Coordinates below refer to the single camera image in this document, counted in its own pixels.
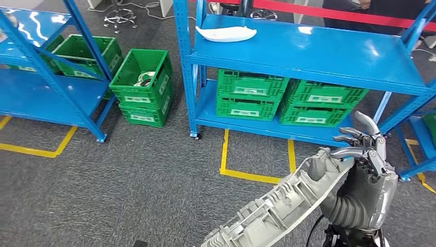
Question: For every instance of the person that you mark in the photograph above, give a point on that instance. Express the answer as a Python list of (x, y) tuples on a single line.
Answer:
[(391, 6)]

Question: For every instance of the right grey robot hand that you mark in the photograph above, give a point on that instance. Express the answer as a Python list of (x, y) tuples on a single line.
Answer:
[(374, 191)]

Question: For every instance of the black stool chrome base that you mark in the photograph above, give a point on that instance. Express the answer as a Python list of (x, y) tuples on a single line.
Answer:
[(264, 15), (120, 15)]

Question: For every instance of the white plastic panel part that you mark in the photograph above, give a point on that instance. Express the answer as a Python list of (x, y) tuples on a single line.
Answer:
[(224, 34)]

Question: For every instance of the silver wheel hubcap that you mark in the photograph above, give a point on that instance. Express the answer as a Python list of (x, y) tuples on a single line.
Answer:
[(272, 211)]

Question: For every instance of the blue metal shelf rack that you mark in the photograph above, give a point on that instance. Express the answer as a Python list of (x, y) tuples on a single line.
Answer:
[(425, 143), (51, 92), (289, 51)]

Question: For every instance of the white desk panel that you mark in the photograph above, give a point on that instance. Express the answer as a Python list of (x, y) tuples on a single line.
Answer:
[(167, 6)]

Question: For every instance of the black stanchion post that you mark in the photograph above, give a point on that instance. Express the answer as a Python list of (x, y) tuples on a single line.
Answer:
[(246, 6)]

